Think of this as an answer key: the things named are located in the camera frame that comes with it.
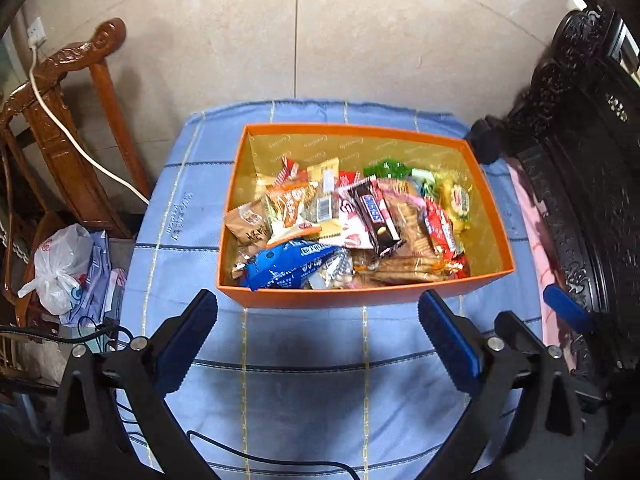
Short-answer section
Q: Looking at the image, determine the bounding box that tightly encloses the red snack packet white print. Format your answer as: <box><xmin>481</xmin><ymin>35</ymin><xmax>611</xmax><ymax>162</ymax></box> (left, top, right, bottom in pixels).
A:
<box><xmin>424</xmin><ymin>196</ymin><xmax>464</xmax><ymax>262</ymax></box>

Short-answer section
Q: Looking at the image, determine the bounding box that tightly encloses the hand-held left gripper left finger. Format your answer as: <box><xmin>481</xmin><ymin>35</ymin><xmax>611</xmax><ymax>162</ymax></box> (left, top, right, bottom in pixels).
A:
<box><xmin>47</xmin><ymin>289</ymin><xmax>221</xmax><ymax>480</ymax></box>

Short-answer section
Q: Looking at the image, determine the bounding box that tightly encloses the white wall socket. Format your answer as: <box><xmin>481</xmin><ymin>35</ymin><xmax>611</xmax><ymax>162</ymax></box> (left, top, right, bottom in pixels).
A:
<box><xmin>25</xmin><ymin>16</ymin><xmax>49</xmax><ymax>52</ymax></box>

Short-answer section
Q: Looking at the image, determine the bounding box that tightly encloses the bright green snack packet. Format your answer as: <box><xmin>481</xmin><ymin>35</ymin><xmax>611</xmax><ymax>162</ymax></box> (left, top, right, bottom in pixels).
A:
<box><xmin>361</xmin><ymin>156</ymin><xmax>412</xmax><ymax>180</ymax></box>

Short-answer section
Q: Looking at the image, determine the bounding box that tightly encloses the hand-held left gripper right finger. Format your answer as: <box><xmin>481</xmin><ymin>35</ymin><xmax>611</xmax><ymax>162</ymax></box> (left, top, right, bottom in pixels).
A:
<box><xmin>416</xmin><ymin>289</ymin><xmax>587</xmax><ymax>480</ymax></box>

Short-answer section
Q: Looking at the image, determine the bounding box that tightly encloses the orange spicy snack packet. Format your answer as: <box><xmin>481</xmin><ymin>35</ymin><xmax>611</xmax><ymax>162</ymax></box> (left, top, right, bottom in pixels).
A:
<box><xmin>264</xmin><ymin>179</ymin><xmax>322</xmax><ymax>247</ymax></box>

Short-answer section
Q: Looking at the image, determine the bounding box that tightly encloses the black carved furniture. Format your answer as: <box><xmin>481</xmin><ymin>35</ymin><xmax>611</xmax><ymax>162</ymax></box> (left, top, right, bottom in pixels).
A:
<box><xmin>469</xmin><ymin>0</ymin><xmax>640</xmax><ymax>413</ymax></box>

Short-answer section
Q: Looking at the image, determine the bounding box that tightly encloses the clear white nut packet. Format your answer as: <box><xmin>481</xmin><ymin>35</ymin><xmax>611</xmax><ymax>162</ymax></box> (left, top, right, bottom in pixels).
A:
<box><xmin>309</xmin><ymin>249</ymin><xmax>357</xmax><ymax>292</ymax></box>

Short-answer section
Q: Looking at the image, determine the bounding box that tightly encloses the pink cloth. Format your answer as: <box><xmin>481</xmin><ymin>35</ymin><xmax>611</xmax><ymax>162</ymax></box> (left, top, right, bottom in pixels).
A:
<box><xmin>504</xmin><ymin>159</ymin><xmax>577</xmax><ymax>353</ymax></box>

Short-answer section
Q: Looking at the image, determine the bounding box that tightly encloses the pink cracker packet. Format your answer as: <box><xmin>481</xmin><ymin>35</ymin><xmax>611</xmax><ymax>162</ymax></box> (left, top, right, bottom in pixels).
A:
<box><xmin>376</xmin><ymin>179</ymin><xmax>432</xmax><ymax>257</ymax></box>

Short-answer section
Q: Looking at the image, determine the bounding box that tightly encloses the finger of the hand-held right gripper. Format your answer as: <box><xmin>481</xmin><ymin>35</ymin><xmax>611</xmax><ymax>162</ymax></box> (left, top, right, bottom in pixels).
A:
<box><xmin>492</xmin><ymin>310</ymin><xmax>542</xmax><ymax>357</ymax></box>
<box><xmin>544</xmin><ymin>284</ymin><xmax>597</xmax><ymax>335</ymax></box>

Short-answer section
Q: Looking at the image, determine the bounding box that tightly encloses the blue white cloth bag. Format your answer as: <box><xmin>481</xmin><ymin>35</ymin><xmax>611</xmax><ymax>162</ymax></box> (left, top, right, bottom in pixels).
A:
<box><xmin>64</xmin><ymin>231</ymin><xmax>127</xmax><ymax>327</ymax></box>

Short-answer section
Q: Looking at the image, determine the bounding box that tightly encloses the pale green snack packet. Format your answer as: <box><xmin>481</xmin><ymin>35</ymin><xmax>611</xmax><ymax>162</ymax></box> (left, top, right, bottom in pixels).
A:
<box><xmin>409</xmin><ymin>166</ymin><xmax>437</xmax><ymax>199</ymax></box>

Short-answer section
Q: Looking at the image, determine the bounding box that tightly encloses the long biscuit packet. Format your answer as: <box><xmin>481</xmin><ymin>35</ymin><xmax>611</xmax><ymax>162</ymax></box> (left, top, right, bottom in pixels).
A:
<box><xmin>371</xmin><ymin>254</ymin><xmax>447</xmax><ymax>286</ymax></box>

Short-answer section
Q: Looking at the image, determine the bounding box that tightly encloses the red white checked packet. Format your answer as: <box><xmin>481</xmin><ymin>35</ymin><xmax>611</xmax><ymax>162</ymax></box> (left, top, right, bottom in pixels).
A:
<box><xmin>271</xmin><ymin>156</ymin><xmax>309</xmax><ymax>189</ymax></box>

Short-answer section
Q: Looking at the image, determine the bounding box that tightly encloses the black cable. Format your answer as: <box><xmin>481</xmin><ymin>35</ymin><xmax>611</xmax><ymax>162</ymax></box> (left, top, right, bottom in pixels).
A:
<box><xmin>0</xmin><ymin>324</ymin><xmax>122</xmax><ymax>348</ymax></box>
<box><xmin>186</xmin><ymin>429</ymin><xmax>353</xmax><ymax>480</ymax></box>

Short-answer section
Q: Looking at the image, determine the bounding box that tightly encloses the brown bread packet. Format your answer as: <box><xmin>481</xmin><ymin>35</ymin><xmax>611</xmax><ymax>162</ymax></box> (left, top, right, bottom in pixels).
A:
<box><xmin>223</xmin><ymin>196</ymin><xmax>274</xmax><ymax>262</ymax></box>

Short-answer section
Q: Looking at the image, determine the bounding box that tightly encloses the dark brown chocolate bar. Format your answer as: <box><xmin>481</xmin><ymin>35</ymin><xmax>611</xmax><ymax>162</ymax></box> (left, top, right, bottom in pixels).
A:
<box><xmin>346</xmin><ymin>174</ymin><xmax>407</xmax><ymax>257</ymax></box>

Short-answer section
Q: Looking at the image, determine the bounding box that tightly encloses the white plastic bag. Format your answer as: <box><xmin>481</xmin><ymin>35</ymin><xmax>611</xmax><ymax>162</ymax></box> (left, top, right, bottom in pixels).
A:
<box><xmin>18</xmin><ymin>224</ymin><xmax>97</xmax><ymax>317</ymax></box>

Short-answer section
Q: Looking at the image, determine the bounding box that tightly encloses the carved wooden chair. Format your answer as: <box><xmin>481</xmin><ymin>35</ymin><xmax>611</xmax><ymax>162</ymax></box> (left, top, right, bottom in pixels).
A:
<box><xmin>0</xmin><ymin>17</ymin><xmax>154</xmax><ymax>313</ymax></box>

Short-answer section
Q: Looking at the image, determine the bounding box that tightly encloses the yellow green snack packet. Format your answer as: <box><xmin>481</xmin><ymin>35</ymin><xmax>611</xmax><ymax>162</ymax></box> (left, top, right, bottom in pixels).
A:
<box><xmin>434</xmin><ymin>171</ymin><xmax>474</xmax><ymax>234</ymax></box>

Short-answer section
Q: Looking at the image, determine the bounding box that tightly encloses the orange cardboard box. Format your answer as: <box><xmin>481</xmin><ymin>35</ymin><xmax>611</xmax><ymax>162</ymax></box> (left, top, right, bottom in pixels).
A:
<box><xmin>216</xmin><ymin>123</ymin><xmax>516</xmax><ymax>309</ymax></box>

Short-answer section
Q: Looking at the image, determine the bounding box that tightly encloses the blue snack packet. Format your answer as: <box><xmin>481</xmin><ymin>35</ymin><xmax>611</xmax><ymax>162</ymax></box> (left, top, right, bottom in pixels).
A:
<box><xmin>240</xmin><ymin>240</ymin><xmax>352</xmax><ymax>292</ymax></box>

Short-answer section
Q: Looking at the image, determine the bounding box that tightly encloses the blue checked tablecloth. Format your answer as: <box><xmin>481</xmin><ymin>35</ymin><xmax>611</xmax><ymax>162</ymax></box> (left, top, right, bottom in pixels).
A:
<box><xmin>117</xmin><ymin>100</ymin><xmax>551</xmax><ymax>480</ymax></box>

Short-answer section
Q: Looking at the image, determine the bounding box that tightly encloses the white power cable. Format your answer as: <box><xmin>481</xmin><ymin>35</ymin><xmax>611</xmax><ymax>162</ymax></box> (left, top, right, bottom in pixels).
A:
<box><xmin>27</xmin><ymin>44</ymin><xmax>151</xmax><ymax>207</ymax></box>

